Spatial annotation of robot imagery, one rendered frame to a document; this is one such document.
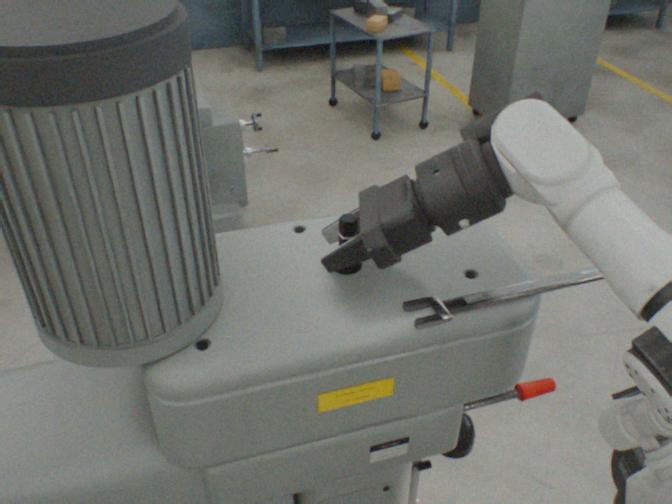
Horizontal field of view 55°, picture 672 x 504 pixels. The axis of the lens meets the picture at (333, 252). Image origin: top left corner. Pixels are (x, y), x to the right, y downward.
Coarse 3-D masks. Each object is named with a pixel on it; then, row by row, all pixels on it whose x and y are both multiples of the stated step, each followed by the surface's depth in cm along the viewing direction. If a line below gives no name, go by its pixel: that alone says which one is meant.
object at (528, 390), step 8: (520, 384) 86; (528, 384) 86; (536, 384) 86; (544, 384) 87; (552, 384) 87; (512, 392) 86; (520, 392) 86; (528, 392) 86; (536, 392) 86; (544, 392) 87; (480, 400) 85; (488, 400) 85; (496, 400) 85; (504, 400) 86; (520, 400) 87; (464, 408) 84; (472, 408) 85
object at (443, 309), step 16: (576, 272) 76; (592, 272) 76; (496, 288) 73; (512, 288) 73; (528, 288) 73; (544, 288) 73; (560, 288) 74; (416, 304) 71; (432, 304) 71; (448, 304) 71; (464, 304) 71; (480, 304) 71; (416, 320) 69; (432, 320) 69; (448, 320) 70
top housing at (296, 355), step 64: (256, 256) 80; (320, 256) 80; (448, 256) 80; (512, 256) 80; (256, 320) 70; (320, 320) 70; (384, 320) 70; (512, 320) 73; (192, 384) 64; (256, 384) 67; (320, 384) 69; (384, 384) 72; (448, 384) 76; (512, 384) 81; (192, 448) 69; (256, 448) 72
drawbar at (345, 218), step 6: (342, 216) 74; (348, 216) 74; (354, 216) 74; (342, 222) 74; (348, 222) 73; (354, 222) 74; (342, 228) 74; (348, 228) 74; (354, 228) 74; (342, 234) 75; (348, 234) 74; (354, 234) 75; (342, 240) 75; (342, 270) 78; (348, 270) 77; (354, 270) 78
